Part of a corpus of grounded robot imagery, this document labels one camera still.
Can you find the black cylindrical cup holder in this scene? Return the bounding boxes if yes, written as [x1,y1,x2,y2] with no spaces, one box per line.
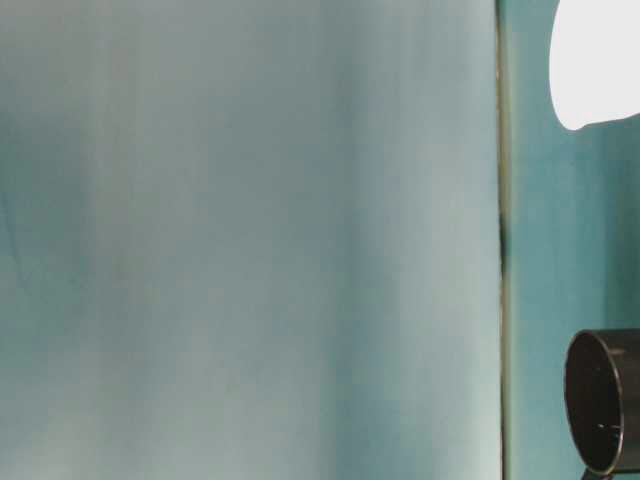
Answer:
[563,329,639,479]

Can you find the white paper cup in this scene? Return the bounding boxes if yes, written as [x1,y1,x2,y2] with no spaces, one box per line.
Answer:
[549,1,639,131]

